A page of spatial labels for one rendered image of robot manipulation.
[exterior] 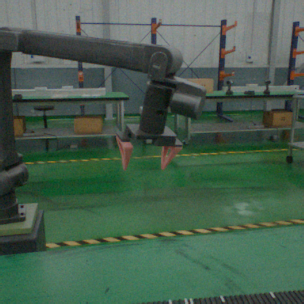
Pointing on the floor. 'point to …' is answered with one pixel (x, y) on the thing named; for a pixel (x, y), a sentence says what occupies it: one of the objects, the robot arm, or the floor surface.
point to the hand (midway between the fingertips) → (144, 165)
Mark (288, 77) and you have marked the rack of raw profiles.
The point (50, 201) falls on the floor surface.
